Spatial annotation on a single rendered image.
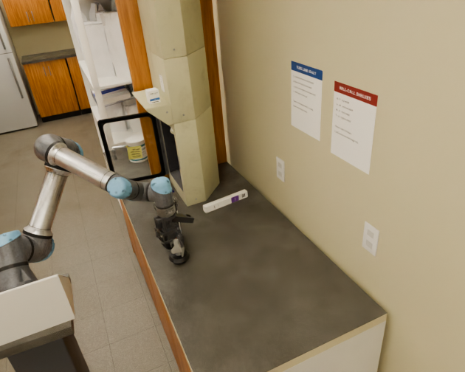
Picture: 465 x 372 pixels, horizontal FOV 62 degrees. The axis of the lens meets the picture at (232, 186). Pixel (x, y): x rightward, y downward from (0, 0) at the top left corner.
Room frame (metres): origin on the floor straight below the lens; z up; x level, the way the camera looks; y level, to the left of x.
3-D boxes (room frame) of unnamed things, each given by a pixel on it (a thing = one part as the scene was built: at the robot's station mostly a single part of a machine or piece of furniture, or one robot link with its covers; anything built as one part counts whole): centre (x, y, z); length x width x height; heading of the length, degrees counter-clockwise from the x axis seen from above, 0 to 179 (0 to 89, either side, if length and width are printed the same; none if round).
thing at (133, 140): (2.00, 0.53, 1.19); 0.30 x 0.01 x 0.40; 103
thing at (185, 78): (1.95, 0.20, 1.33); 0.32 x 0.25 x 0.77; 22
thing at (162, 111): (1.88, 0.37, 1.46); 0.32 x 0.11 x 0.10; 22
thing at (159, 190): (1.31, 0.28, 1.30); 0.09 x 0.08 x 0.11; 75
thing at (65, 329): (1.10, 0.85, 0.92); 0.32 x 0.32 x 0.04; 20
